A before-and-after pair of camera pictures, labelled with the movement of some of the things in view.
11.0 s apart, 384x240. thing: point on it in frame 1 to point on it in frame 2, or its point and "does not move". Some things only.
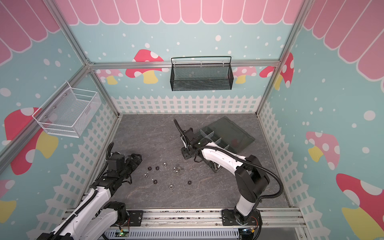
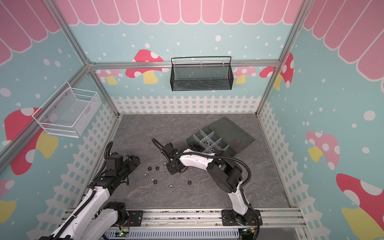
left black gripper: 133,164 does not move
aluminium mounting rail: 211,217 does not move
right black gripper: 186,142 to 171,160
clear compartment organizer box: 226,133 does not move
